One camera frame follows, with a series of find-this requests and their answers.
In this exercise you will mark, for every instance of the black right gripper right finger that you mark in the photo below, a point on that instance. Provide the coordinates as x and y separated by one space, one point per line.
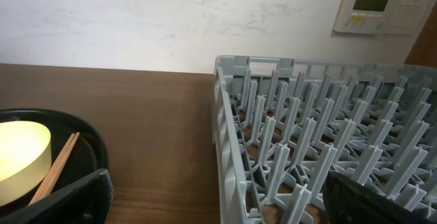
348 202

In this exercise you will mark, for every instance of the round black tray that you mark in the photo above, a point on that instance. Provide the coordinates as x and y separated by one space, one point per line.
88 155

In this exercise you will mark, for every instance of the grey dishwasher rack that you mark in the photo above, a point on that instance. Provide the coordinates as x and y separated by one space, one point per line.
280 126

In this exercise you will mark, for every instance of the wooden chopstick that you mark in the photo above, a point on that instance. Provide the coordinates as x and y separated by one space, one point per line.
58 166
37 196

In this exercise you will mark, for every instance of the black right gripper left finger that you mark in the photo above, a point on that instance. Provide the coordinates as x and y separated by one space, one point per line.
86 200

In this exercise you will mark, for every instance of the yellow bowl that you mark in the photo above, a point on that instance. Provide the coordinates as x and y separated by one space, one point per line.
25 158

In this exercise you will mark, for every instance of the wall thermostat panel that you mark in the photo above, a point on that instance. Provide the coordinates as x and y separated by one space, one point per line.
374 17

